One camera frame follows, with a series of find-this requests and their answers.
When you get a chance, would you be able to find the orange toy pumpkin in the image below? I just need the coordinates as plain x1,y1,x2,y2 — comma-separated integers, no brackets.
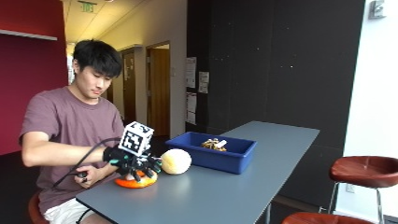
115,169,160,189

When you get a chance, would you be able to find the black cable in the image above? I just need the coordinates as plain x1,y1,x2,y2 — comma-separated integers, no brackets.
51,137,123,190

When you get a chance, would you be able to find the cream round melon toy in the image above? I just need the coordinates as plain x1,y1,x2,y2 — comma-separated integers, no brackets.
160,148,193,175

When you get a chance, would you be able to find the white marker cube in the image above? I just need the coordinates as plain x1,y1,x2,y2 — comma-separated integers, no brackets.
119,120,156,158

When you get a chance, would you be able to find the blue plastic bin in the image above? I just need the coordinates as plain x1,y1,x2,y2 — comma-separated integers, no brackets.
164,131,257,175

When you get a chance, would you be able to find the brown and white toy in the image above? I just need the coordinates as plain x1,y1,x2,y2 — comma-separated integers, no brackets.
200,137,229,153

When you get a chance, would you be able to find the the person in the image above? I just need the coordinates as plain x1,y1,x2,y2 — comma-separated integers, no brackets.
18,38,125,224

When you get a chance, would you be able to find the white paper notice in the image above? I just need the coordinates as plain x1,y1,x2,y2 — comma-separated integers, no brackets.
184,56,199,90
184,91,199,126
199,71,211,94

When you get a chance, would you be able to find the wooden door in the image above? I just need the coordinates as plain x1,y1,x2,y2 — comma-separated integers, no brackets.
145,41,172,138
121,49,139,125

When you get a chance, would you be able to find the metal table leg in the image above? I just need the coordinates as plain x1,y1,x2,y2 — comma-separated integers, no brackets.
262,202,274,224

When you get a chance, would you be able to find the green exit sign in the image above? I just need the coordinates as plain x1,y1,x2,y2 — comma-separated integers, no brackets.
79,1,99,14

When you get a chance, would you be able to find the white wall shelf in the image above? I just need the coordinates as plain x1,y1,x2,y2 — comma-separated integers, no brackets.
0,28,59,42

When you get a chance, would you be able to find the grey wall device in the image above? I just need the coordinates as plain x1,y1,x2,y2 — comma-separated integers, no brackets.
369,0,388,21

